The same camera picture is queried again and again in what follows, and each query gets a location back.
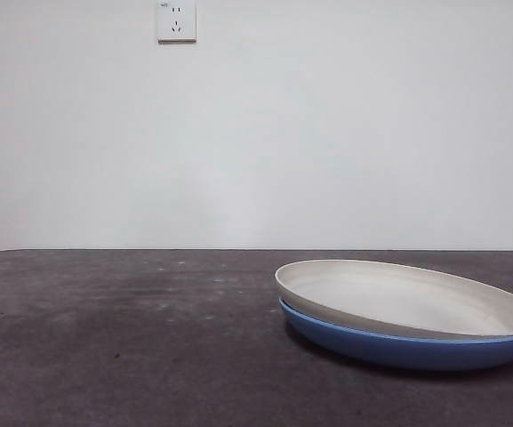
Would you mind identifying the blue round plate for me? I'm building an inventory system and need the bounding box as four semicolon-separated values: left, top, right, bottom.
277;297;513;373

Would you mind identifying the white wall socket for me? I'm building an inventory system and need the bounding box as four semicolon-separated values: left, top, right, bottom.
156;0;197;44

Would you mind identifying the white round plate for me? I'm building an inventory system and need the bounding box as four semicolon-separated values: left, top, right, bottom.
274;259;513;341

